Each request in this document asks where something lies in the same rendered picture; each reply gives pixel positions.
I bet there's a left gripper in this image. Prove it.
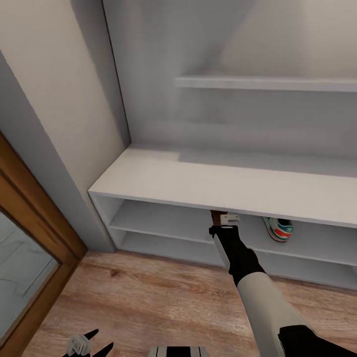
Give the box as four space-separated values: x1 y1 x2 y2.
63 329 114 357

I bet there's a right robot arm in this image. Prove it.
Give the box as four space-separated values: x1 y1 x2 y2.
209 214 357 357

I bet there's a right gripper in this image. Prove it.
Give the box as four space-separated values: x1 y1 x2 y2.
209 226 238 238

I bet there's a sandal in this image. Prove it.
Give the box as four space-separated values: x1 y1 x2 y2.
210 210 228 226

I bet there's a gym shoe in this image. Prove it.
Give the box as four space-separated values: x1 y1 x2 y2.
262 216 293 242

